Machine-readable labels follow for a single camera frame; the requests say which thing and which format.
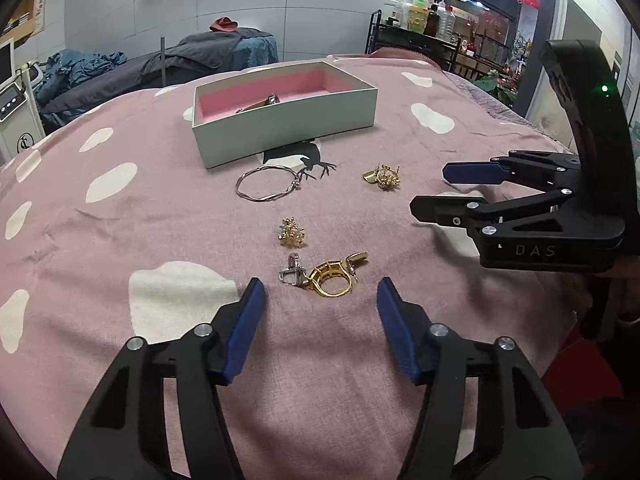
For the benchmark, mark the thin silver bangle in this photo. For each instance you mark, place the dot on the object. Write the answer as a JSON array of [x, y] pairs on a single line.
[[267, 183]]

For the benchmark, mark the crumpled blue blanket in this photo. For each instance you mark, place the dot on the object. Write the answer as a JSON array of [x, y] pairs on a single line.
[[69, 68]]

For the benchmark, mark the pink polka dot bedsheet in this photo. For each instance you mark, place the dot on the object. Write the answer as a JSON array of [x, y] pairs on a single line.
[[113, 228]]

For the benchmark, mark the white pump bottle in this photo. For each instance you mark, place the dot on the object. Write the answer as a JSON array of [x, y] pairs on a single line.
[[401, 13]]

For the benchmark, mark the clear plastic bottle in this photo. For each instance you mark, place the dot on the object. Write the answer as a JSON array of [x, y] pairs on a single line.
[[446, 23]]

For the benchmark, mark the wooden corner shelf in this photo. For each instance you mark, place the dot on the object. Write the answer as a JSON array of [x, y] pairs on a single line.
[[26, 21]]

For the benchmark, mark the gold cluster earring pair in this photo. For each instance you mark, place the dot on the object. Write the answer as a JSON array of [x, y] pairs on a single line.
[[385, 177]]

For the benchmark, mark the rose gold wrist watch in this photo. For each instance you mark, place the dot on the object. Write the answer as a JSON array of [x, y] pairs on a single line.
[[269, 100]]

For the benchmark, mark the gold flower earring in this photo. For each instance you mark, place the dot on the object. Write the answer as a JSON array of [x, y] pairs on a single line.
[[291, 234]]

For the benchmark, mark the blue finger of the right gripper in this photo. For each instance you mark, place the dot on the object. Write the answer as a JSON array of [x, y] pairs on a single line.
[[480, 172], [465, 212]]

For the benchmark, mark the green pump bottle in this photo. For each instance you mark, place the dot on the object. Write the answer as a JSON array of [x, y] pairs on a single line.
[[417, 16]]

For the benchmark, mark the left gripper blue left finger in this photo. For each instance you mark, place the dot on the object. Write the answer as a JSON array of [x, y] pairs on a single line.
[[121, 432]]

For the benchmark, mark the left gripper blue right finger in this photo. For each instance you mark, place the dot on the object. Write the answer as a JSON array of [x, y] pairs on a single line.
[[485, 412]]

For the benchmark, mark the red cloth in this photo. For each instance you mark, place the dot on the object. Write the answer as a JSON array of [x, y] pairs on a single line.
[[224, 24]]

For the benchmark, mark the black trolley rack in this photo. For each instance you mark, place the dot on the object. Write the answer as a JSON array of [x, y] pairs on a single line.
[[447, 56]]

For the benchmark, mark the mint box pink lining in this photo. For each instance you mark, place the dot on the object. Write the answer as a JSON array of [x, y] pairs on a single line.
[[317, 99]]

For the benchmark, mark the massage bed grey cover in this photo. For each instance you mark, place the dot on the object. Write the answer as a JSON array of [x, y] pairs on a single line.
[[196, 56]]

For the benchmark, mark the white beauty machine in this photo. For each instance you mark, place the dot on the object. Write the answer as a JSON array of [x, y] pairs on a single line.
[[20, 124]]

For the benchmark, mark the dark brown bottle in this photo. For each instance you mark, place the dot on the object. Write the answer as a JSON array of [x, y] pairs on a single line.
[[432, 23]]

